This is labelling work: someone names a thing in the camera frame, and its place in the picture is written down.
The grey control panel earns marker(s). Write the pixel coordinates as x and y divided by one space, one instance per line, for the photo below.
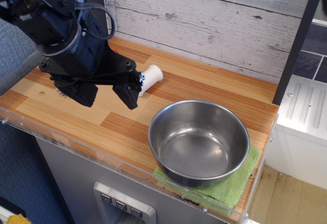
118 207

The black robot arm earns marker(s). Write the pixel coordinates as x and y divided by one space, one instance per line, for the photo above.
51 22

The red handled fork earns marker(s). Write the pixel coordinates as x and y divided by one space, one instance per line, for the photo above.
61 94

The stainless steel bowl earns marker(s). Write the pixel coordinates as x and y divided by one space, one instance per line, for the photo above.
198 143

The yellow object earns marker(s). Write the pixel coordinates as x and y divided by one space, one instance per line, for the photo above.
17 219

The green cloth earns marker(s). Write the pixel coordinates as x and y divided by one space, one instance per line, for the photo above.
224 196

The dark right frame post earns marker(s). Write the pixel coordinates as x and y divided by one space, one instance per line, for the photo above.
303 29

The white salt shaker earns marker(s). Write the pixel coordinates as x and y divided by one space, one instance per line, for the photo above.
150 77

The white ribbed appliance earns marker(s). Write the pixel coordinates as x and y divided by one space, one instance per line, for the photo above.
298 141

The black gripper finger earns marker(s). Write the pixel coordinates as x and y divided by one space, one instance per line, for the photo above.
82 93
127 88

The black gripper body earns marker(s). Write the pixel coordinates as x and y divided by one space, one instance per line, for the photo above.
87 55

